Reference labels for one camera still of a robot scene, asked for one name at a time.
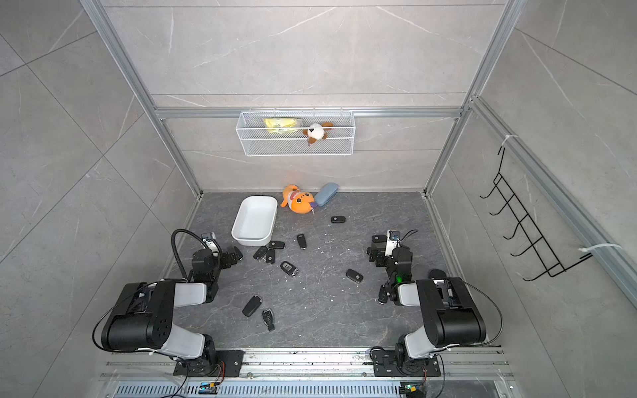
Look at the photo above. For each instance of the blue grey pouch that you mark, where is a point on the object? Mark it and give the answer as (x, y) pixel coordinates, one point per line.
(326, 193)

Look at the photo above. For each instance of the orange plush toy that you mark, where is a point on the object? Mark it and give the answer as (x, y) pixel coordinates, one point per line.
(298, 201)

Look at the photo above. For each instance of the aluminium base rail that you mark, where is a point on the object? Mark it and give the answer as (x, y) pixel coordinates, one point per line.
(313, 372)

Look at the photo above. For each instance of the black VW key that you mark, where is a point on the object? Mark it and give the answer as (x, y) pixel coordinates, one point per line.
(261, 253)

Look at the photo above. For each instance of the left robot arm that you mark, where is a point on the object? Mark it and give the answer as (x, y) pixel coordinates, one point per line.
(142, 319)

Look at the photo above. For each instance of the black key with buttons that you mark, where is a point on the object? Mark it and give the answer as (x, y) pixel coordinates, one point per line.
(290, 269)

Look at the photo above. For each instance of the black wall hook rack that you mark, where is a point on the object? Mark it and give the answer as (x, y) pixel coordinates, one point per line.
(526, 227)

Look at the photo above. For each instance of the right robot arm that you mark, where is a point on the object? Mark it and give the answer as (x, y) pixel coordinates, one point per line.
(450, 317)

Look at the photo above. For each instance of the white wire wall basket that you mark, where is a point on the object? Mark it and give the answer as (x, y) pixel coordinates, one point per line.
(257, 142)

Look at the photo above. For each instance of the brown white plush dog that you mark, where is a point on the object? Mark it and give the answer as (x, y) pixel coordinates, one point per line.
(317, 132)

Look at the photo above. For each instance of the large black key front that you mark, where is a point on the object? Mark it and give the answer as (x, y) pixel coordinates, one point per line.
(252, 306)

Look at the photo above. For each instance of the white storage box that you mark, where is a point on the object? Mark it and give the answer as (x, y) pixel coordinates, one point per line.
(255, 221)

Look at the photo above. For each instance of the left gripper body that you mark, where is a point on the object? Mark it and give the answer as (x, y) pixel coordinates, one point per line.
(224, 256)

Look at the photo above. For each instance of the yellow item in basket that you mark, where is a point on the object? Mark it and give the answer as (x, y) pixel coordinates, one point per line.
(282, 125)

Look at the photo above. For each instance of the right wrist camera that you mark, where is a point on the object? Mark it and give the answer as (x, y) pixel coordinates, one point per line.
(392, 242)

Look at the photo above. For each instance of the black oval object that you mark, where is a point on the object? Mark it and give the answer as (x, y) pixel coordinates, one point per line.
(436, 274)

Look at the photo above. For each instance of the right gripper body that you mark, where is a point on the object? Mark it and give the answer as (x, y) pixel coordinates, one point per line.
(381, 249)

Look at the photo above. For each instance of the black silver key front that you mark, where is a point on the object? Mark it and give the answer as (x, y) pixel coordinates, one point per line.
(269, 319)

